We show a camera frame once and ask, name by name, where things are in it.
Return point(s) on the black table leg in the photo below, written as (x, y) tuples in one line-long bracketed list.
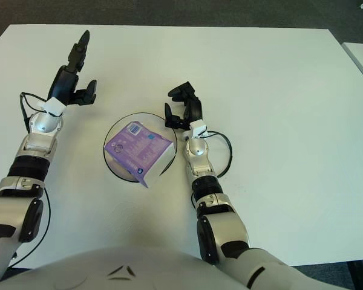
[(360, 276)]

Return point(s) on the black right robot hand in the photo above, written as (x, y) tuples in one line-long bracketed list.
[(195, 110)]

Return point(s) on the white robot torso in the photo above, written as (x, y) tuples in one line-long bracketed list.
[(124, 272)]

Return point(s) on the purple tissue paper pack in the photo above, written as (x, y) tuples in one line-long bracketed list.
[(139, 151)]

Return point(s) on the white plate with black rim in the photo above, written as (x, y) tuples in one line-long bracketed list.
[(172, 137)]

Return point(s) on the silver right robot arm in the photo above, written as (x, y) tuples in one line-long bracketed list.
[(202, 166)]

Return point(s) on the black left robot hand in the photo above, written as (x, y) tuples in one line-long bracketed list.
[(66, 83)]

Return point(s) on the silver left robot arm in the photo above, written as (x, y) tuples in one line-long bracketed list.
[(21, 169)]

